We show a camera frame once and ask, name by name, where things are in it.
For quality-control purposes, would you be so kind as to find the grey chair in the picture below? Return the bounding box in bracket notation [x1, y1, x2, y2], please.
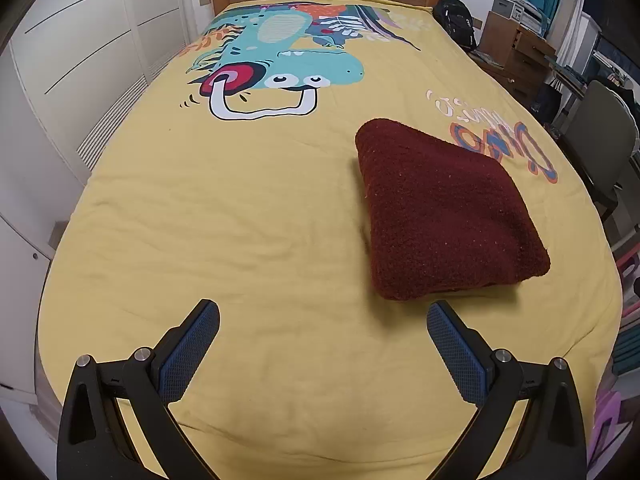
[560, 80, 640, 223]

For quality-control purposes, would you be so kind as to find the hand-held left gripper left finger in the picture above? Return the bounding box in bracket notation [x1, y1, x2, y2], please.
[57, 298, 222, 480]

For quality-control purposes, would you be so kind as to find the white printer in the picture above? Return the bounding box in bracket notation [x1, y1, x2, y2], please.
[491, 0, 551, 26]

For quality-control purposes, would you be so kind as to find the black backpack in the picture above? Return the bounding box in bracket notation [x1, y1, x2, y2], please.
[432, 0, 478, 52]

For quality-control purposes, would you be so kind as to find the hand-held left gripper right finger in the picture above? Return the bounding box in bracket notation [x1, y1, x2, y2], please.
[426, 300, 587, 480]

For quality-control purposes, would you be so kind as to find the dark blue bag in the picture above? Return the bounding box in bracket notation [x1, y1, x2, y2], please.
[530, 80, 563, 123]

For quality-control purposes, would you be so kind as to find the yellow printed blanket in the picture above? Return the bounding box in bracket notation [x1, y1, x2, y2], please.
[35, 1, 623, 480]

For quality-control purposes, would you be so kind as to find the maroon knit sweater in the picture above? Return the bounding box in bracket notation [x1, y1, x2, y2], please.
[355, 118, 552, 302]

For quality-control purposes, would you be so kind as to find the cluttered desk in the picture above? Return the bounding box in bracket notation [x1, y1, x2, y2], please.
[550, 50, 640, 91]

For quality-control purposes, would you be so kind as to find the white wardrobe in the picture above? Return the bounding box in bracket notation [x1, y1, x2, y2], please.
[0, 0, 221, 401]

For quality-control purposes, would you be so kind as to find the white radiator grille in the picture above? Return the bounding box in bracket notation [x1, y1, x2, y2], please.
[75, 42, 193, 171]

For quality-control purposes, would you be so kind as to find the wooden drawer unit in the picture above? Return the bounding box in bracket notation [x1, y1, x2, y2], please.
[477, 10, 558, 106]

